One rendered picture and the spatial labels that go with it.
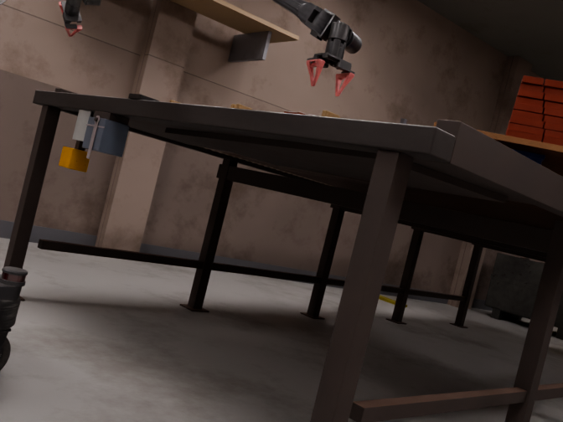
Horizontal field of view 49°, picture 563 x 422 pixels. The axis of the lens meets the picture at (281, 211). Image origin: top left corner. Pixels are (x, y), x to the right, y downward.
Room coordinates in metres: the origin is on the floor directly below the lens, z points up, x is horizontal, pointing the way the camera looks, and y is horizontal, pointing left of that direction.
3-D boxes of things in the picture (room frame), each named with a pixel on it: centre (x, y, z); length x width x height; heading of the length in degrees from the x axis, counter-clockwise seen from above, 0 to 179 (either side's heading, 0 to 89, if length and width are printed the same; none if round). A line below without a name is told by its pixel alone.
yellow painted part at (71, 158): (2.42, 0.84, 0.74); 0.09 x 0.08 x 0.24; 45
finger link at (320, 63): (1.83, -0.01, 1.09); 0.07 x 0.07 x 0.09; 35
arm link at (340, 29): (1.86, -0.04, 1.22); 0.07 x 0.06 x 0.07; 145
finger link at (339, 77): (1.87, -0.07, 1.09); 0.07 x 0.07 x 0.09; 35
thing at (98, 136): (2.29, 0.71, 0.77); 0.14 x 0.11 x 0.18; 45
